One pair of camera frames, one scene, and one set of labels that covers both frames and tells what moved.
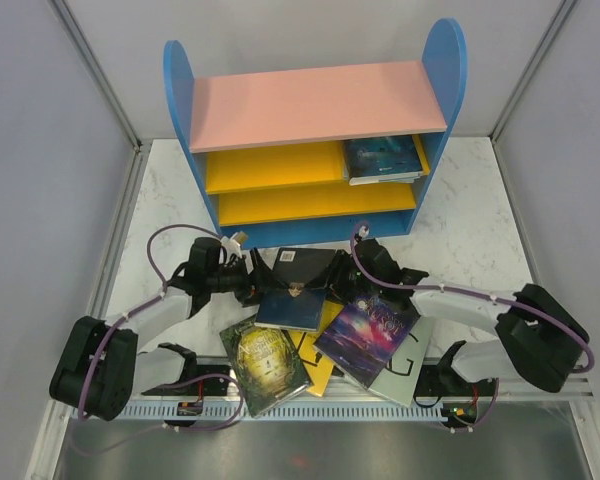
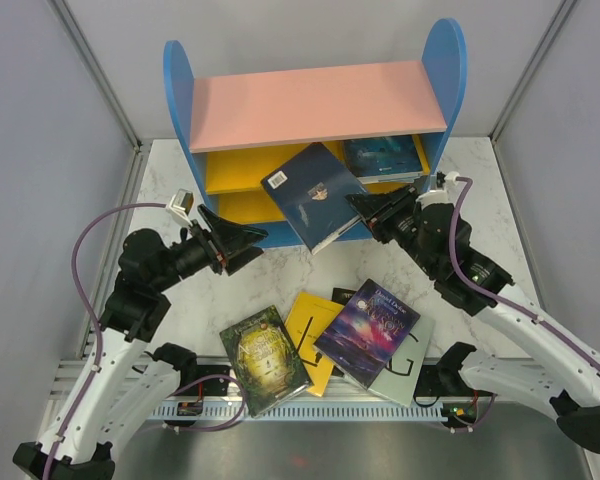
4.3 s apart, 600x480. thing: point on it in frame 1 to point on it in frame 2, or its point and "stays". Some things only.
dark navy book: (277, 308) to (311, 192)
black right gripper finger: (327, 279) to (374, 205)
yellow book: (319, 368) stays
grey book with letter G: (398, 377) stays
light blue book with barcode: (404, 178) stays
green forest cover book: (267, 369) stays
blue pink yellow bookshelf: (313, 153) stays
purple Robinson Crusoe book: (365, 335) stays
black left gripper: (260, 281) to (231, 235)
